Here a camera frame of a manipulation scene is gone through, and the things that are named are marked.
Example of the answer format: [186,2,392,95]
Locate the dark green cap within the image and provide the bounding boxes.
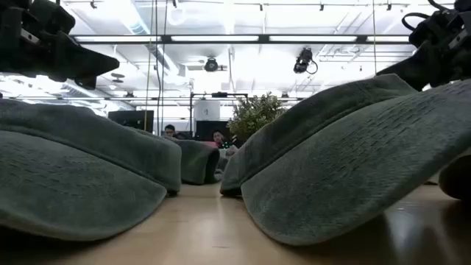
[161,135,222,186]
[0,98,183,242]

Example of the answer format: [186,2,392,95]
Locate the black round ceiling spotlight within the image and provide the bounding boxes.
[203,56,220,73]

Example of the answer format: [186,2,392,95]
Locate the hanging black cable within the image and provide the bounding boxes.
[153,0,169,136]

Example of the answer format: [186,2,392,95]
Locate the white cylinder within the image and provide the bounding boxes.
[193,99,222,122]

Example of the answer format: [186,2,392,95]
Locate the black monitor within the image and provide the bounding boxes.
[107,110,155,134]
[194,120,231,143]

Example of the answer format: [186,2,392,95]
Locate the green potted plant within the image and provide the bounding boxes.
[227,91,288,144]

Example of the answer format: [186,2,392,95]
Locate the black right gripper cable loop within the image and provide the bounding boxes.
[400,12,432,32]

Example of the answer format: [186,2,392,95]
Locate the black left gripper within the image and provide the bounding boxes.
[0,0,121,91]

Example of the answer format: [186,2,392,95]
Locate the dark grey cloth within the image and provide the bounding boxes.
[219,73,471,247]

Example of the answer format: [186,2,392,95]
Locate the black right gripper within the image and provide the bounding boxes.
[376,0,471,92]

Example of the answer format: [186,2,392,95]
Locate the black metal stand frame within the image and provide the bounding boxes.
[188,91,249,138]

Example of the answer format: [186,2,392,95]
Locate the black overhead frame beam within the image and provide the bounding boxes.
[69,33,417,46]

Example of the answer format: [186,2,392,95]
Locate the black overhead camera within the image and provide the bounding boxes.
[292,46,319,76]

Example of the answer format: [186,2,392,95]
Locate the hanging yellow cable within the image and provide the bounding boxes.
[143,0,155,132]

